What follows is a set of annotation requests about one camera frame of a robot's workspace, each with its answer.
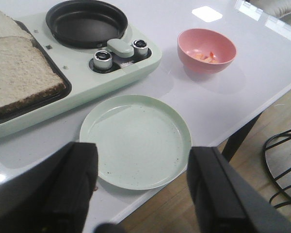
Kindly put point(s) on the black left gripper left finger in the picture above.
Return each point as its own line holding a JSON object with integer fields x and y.
{"x": 54, "y": 195}

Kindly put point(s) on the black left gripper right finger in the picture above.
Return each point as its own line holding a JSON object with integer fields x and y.
{"x": 224, "y": 202}

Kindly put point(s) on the bread slice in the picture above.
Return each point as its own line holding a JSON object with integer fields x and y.
{"x": 11, "y": 31}
{"x": 25, "y": 76}

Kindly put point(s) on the shrimp pieces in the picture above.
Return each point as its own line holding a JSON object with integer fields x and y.
{"x": 210, "y": 58}

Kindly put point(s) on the pink bowl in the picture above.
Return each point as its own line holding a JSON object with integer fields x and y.
{"x": 205, "y": 40}

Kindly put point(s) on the mint green breakfast maker base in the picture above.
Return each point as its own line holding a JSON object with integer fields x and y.
{"x": 73, "y": 64}

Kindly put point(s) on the black table leg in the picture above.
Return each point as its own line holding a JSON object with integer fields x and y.
{"x": 235, "y": 141}

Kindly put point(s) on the mint green plate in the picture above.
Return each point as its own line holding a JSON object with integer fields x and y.
{"x": 142, "y": 142}

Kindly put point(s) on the left silver knob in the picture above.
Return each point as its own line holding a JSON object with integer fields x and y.
{"x": 102, "y": 60}

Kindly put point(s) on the silver knob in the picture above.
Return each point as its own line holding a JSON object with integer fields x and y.
{"x": 140, "y": 48}
{"x": 102, "y": 60}

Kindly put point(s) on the right silver knob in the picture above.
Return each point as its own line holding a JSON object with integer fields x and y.
{"x": 140, "y": 48}

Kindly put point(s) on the black round frying pan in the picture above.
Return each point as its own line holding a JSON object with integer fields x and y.
{"x": 86, "y": 24}

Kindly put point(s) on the black wire rack on floor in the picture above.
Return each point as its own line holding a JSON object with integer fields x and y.
{"x": 276, "y": 154}

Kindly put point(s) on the mint green pan handle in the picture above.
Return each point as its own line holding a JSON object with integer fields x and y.
{"x": 120, "y": 48}

